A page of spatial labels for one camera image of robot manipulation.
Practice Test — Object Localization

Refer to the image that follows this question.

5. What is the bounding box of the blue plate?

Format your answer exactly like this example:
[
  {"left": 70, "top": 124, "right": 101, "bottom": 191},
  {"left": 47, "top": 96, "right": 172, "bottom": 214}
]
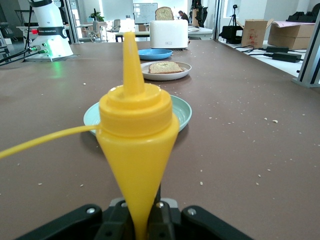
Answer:
[{"left": 137, "top": 48, "right": 174, "bottom": 61}]

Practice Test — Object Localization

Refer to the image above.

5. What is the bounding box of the dark-crust bread slice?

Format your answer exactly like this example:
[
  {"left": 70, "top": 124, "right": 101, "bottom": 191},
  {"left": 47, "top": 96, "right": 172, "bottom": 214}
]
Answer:
[{"left": 154, "top": 6, "right": 174, "bottom": 21}]

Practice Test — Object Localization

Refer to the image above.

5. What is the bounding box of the black bag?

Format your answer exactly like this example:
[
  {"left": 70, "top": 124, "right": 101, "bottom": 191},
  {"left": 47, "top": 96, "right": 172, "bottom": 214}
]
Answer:
[{"left": 219, "top": 24, "right": 244, "bottom": 46}]

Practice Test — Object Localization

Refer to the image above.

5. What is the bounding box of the beige plate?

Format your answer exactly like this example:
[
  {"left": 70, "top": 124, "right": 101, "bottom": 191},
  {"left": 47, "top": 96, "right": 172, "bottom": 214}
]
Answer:
[{"left": 139, "top": 61, "right": 193, "bottom": 81}]

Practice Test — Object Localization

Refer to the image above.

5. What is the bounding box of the open cardboard box red print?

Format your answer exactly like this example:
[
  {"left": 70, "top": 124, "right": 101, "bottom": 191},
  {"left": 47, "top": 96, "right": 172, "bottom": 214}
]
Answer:
[{"left": 236, "top": 18, "right": 275, "bottom": 50}]

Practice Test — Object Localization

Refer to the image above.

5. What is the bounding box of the pink sheet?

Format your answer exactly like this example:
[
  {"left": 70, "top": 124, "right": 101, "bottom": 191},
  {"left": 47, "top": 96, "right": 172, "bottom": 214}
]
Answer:
[{"left": 272, "top": 20, "right": 316, "bottom": 27}]

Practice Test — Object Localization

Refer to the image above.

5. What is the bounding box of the large plain cardboard box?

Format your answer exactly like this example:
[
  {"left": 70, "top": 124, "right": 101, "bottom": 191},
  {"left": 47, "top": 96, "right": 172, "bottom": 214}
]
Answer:
[{"left": 267, "top": 21, "right": 320, "bottom": 50}]

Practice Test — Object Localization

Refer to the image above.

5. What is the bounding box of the aluminium frame post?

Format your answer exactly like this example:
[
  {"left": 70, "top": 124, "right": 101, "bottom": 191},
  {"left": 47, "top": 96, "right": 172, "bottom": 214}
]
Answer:
[{"left": 292, "top": 23, "right": 320, "bottom": 88}]

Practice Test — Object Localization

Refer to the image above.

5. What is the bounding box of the white toaster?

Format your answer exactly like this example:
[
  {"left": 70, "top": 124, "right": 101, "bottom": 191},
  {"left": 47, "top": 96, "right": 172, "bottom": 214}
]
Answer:
[{"left": 149, "top": 19, "right": 189, "bottom": 50}]

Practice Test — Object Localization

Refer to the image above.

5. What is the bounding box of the light-crust bread slice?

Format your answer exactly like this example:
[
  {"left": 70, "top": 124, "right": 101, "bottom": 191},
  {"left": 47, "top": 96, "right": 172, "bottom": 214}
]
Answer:
[{"left": 148, "top": 61, "right": 185, "bottom": 75}]

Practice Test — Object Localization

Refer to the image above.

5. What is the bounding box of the white desk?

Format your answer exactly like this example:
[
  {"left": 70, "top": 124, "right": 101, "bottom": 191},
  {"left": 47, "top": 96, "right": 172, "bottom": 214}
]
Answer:
[{"left": 187, "top": 26, "right": 214, "bottom": 41}]

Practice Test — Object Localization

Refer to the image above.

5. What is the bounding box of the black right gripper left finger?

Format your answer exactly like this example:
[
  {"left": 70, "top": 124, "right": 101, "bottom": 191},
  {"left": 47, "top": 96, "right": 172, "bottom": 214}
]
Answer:
[{"left": 14, "top": 197, "right": 136, "bottom": 240}]

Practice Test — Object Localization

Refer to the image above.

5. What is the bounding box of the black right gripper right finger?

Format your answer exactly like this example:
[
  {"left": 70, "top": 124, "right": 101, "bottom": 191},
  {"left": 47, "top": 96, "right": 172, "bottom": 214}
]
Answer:
[{"left": 147, "top": 197, "right": 252, "bottom": 240}]

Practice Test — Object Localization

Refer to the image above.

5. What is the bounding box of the thin black base cable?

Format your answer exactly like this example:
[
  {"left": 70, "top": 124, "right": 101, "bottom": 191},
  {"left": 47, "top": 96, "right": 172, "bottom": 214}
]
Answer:
[{"left": 0, "top": 43, "right": 48, "bottom": 67}]

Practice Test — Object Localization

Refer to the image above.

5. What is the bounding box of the black power brick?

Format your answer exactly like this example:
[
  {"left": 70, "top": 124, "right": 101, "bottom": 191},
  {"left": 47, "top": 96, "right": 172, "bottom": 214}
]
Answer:
[
  {"left": 265, "top": 45, "right": 291, "bottom": 53},
  {"left": 271, "top": 51, "right": 303, "bottom": 63}
]

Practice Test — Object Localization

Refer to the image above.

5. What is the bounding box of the black camera tripod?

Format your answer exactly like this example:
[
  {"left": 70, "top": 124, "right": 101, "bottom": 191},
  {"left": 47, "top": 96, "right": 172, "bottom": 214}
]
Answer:
[{"left": 227, "top": 4, "right": 239, "bottom": 26}]

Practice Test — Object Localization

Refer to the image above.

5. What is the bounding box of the pale green plate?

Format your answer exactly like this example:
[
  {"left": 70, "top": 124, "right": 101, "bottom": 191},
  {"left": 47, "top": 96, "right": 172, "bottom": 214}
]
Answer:
[{"left": 83, "top": 94, "right": 193, "bottom": 137}]

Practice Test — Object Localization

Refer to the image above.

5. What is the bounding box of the white office chair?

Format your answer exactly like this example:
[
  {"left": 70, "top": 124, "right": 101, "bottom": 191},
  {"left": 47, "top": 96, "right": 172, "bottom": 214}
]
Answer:
[{"left": 86, "top": 19, "right": 100, "bottom": 43}]

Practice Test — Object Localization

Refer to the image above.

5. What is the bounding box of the green potted plant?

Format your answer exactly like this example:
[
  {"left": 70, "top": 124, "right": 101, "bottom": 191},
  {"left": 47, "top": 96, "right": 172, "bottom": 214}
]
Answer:
[{"left": 89, "top": 11, "right": 105, "bottom": 22}]

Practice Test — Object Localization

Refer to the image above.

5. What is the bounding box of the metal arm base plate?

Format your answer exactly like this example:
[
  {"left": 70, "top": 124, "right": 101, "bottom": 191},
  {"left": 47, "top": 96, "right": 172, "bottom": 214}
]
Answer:
[{"left": 23, "top": 53, "right": 79, "bottom": 63}]

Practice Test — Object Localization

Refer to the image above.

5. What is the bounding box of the yellow squeeze bottle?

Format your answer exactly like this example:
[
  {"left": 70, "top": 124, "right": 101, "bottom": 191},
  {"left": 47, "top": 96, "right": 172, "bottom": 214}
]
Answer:
[{"left": 0, "top": 31, "right": 181, "bottom": 240}]

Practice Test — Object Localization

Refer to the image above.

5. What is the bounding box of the whiteboard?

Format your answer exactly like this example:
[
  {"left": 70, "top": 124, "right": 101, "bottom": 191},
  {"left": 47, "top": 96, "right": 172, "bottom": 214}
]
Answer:
[{"left": 132, "top": 2, "right": 159, "bottom": 25}]

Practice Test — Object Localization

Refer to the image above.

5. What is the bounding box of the seated person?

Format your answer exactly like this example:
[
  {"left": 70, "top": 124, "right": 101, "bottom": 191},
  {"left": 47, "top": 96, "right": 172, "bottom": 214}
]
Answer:
[{"left": 177, "top": 10, "right": 190, "bottom": 25}]

